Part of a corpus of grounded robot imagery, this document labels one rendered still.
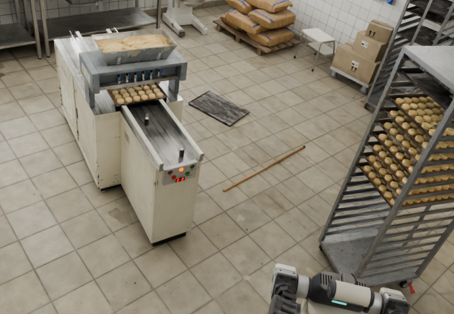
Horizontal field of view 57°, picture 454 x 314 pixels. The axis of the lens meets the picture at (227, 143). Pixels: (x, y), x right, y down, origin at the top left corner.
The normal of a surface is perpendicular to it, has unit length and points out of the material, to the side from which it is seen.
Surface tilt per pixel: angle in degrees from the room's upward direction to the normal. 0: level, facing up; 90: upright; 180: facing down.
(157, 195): 90
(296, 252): 0
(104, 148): 90
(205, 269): 0
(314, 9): 90
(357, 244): 0
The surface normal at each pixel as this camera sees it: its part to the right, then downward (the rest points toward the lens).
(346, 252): 0.15, -0.78
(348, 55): -0.70, 0.29
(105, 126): 0.50, 0.59
